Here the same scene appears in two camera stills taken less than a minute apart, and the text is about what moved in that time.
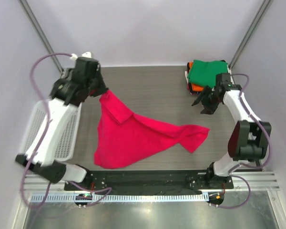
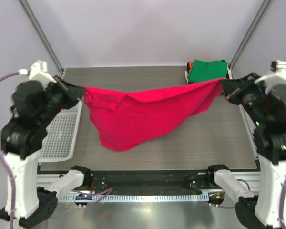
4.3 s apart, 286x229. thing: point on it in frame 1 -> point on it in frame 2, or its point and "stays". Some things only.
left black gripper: [103, 88] -> [72, 92]
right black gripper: [209, 109] -> [233, 92]
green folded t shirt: [203, 73] stays
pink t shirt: [125, 139] -> [127, 119]
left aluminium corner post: [39, 33] stays
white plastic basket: [66, 146] stays
